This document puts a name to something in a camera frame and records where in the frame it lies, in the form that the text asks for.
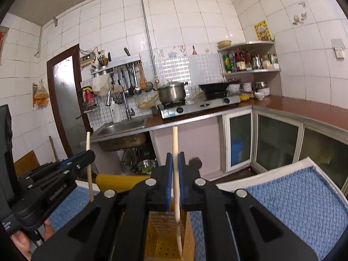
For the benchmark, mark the steel skimmer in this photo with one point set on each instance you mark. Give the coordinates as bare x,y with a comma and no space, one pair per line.
149,85

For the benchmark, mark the brown wooden board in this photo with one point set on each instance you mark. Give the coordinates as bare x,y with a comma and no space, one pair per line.
27,163

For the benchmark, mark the person's left hand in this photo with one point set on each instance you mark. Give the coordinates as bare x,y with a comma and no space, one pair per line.
20,243

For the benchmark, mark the steel basin with greens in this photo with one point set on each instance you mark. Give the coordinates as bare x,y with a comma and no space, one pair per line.
146,167

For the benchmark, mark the white plastic bottle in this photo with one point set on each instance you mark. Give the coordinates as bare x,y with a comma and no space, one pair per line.
116,112

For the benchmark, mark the stainless steel sink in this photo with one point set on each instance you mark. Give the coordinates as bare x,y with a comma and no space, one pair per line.
122,126

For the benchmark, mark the white wall socket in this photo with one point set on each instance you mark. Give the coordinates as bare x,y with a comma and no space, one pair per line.
338,49

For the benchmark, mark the blue wall sticker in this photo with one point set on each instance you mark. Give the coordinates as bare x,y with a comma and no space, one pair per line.
171,54

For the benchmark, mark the wooden stick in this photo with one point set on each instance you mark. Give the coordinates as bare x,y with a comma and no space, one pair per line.
53,146

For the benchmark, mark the metal wall pipe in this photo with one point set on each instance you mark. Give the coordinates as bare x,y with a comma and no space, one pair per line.
146,27

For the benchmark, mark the row of condiment bottles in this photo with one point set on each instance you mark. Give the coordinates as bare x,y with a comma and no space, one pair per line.
239,61

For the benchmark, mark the wooden slotted spatula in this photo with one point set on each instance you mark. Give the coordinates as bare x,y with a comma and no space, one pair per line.
117,182

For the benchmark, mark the controller with red display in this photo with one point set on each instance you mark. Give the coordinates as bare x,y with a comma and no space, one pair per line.
87,58

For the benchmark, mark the steel pot with lid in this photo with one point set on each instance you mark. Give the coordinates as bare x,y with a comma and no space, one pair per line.
171,92

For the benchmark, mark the hanging plastic bag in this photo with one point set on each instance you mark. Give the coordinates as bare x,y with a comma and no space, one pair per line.
40,95

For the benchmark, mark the yellow cloth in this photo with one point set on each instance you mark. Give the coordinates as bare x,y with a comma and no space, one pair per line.
246,97

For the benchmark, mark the narrow glass cabinet door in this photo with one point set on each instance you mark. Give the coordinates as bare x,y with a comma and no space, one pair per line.
239,141

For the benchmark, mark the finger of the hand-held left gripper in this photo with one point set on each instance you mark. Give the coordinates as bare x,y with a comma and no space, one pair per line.
70,161
86,157

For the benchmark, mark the small white bowl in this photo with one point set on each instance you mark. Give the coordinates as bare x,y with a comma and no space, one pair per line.
259,95

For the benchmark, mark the red wall poster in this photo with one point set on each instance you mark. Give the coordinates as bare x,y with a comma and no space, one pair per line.
2,43

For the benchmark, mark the teapot wall sticker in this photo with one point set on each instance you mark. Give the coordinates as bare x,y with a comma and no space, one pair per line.
297,19

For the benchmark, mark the beige basin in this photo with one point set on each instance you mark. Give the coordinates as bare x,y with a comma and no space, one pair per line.
224,43

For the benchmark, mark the red and yellow gloves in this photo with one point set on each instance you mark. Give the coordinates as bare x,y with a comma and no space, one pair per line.
87,92

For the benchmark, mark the steel faucet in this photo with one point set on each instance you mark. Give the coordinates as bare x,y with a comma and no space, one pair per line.
126,106

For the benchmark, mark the steel gas stove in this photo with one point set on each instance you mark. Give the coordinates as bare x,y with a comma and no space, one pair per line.
195,106

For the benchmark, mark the steel cup with utensils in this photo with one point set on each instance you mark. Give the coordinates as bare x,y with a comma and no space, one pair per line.
103,62

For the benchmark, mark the blue knitted mat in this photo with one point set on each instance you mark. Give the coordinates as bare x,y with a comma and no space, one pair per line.
285,204

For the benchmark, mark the glass pot lid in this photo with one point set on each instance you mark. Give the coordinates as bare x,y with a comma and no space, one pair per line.
129,160

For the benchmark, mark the steel kettle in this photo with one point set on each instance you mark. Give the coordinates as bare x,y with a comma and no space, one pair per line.
255,62

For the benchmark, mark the thin white wall conduit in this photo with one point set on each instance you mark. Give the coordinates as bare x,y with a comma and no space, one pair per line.
81,6

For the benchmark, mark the wide glass cabinet door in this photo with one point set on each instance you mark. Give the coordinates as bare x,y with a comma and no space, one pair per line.
323,152
277,141

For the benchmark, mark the gas pipe valve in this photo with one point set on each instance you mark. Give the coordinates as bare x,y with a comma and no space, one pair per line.
157,81

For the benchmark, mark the steel ladle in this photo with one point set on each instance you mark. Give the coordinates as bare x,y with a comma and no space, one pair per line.
137,88

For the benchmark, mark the stack of white bowls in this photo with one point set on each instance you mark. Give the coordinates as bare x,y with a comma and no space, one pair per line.
247,87

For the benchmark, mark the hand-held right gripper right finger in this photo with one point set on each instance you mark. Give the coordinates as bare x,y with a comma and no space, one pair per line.
181,179

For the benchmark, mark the brown framed glass door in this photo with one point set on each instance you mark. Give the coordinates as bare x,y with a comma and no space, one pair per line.
65,100

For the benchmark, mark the yellow wall poster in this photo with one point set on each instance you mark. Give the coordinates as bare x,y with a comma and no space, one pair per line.
262,30

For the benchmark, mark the white power strip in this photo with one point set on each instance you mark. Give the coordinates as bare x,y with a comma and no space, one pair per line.
101,52

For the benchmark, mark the beige hanging cloth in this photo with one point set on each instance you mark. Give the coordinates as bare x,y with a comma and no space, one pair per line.
102,85

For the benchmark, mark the steel wall utensil rack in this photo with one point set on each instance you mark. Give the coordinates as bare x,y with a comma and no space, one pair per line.
119,65

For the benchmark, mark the black sieve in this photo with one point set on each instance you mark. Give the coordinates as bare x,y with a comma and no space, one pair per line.
117,98

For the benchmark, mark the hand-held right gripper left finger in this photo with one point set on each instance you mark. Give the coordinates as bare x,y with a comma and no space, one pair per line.
169,179

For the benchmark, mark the white corner shelf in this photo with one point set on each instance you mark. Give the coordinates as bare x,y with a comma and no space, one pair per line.
244,72

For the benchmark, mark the black ladle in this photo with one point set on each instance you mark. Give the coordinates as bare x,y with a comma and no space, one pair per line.
130,87

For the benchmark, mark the stack of steel bowls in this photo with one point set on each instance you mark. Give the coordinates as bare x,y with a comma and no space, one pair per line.
262,87

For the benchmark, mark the silver mosaic backsplash sheet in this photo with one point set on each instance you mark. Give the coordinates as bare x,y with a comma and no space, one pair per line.
201,68

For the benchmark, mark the wooden chopstick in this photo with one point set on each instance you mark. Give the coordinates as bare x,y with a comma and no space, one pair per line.
91,185
175,146

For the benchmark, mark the black wok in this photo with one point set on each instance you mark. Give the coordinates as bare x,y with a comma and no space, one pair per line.
213,87

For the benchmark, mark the bottle wall sticker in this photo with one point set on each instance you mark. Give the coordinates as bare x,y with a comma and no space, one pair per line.
194,50

